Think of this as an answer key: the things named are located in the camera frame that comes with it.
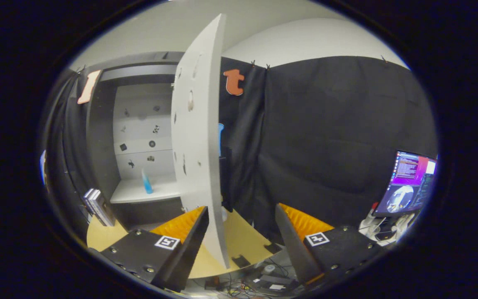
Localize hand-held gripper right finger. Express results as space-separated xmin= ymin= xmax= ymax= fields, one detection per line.
xmin=275 ymin=203 xmax=389 ymax=291

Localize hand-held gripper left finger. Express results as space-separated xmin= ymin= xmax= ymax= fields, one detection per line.
xmin=88 ymin=206 xmax=210 ymax=292

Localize white cabinet door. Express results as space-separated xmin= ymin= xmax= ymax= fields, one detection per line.
xmin=171 ymin=13 xmax=230 ymax=270

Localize black floor device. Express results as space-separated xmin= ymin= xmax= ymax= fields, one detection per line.
xmin=251 ymin=264 xmax=300 ymax=292

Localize white desk clutter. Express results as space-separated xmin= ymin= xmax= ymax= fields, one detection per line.
xmin=358 ymin=212 xmax=416 ymax=242

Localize black backdrop cloth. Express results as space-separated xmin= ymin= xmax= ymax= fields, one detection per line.
xmin=42 ymin=56 xmax=438 ymax=245

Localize grey cabinet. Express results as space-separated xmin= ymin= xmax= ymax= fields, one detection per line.
xmin=85 ymin=51 xmax=185 ymax=231

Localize computer monitor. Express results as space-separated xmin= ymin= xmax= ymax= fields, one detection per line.
xmin=373 ymin=150 xmax=438 ymax=217

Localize tangled cables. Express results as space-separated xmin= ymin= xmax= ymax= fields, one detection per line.
xmin=204 ymin=274 xmax=264 ymax=298

